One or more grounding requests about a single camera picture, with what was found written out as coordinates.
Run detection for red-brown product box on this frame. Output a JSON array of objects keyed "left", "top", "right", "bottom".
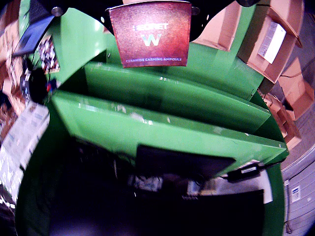
[{"left": 108, "top": 0, "right": 193, "bottom": 69}]

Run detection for black laptop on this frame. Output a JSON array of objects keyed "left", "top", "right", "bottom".
[{"left": 12, "top": 0, "right": 56, "bottom": 57}]

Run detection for blue red small gadget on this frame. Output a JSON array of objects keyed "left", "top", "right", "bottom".
[{"left": 46, "top": 79, "right": 58, "bottom": 92}]

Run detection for plain open cardboard box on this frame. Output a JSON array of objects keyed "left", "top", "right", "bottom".
[{"left": 268, "top": 0, "right": 306, "bottom": 49}]

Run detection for green metal shelf unit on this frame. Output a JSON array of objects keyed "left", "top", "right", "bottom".
[{"left": 14, "top": 7, "right": 290, "bottom": 236}]

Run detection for white product box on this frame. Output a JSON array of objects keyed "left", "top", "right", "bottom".
[{"left": 257, "top": 21, "right": 287, "bottom": 64}]

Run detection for white printed document sheet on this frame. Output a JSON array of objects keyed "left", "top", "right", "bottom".
[
  {"left": 7, "top": 102, "right": 50, "bottom": 170},
  {"left": 0, "top": 145, "right": 24, "bottom": 205}
]

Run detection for black white picture card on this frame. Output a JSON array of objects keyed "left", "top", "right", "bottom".
[{"left": 38, "top": 34, "right": 61, "bottom": 74}]

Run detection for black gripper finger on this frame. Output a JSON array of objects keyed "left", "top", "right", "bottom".
[
  {"left": 34, "top": 0, "right": 124, "bottom": 35},
  {"left": 189, "top": 0, "right": 261, "bottom": 43}
]

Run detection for flattened cardboard sheets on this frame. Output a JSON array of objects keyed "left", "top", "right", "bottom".
[{"left": 258, "top": 56, "right": 315, "bottom": 150}]

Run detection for black rounded object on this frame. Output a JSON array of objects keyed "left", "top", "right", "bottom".
[{"left": 29, "top": 68, "right": 50, "bottom": 104}]

